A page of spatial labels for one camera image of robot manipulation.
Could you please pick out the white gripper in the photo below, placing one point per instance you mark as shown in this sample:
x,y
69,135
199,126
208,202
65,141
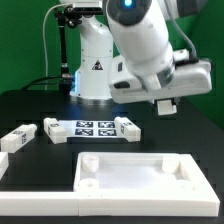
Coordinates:
x,y
191,77

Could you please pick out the white desk top tray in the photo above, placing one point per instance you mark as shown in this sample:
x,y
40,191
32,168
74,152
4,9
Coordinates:
x,y
156,175

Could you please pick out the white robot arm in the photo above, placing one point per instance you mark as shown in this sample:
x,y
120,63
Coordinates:
x,y
126,54

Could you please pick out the white L-shaped fence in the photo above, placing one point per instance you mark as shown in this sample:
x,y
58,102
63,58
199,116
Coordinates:
x,y
96,203

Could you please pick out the fiducial marker sheet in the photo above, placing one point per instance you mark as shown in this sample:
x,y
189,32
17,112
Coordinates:
x,y
89,129

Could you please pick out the camera on stand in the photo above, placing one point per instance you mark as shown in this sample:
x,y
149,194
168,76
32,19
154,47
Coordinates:
x,y
85,7

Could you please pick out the black camera stand pole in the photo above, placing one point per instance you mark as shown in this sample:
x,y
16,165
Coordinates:
x,y
63,43

